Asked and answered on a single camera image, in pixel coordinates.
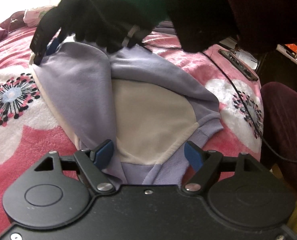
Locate person's right forearm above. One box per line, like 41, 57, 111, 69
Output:
161, 0, 297, 53

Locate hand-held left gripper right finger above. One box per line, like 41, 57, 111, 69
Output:
183, 141, 264, 193

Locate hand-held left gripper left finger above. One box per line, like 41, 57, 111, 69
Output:
35, 140, 114, 193

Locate white printed garment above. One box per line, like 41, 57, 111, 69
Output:
23, 7, 52, 27

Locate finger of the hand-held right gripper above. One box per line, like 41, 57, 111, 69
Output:
46, 36, 62, 55
33, 51, 44, 65

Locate lilac and cream sweatshirt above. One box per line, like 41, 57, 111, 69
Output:
28, 41, 224, 187

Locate maroon crumpled cloth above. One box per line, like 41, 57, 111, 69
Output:
0, 10, 26, 32

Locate dark desk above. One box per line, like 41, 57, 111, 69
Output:
257, 42, 297, 98

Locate white paper sheet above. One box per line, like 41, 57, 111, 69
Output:
235, 49, 259, 69

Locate person's leg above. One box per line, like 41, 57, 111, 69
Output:
260, 82, 297, 205

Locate person's right hand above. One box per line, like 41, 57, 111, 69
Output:
53, 0, 169, 53

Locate pink floral blanket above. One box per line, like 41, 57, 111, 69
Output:
0, 22, 265, 233

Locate black cable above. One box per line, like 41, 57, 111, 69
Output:
202, 51, 297, 162

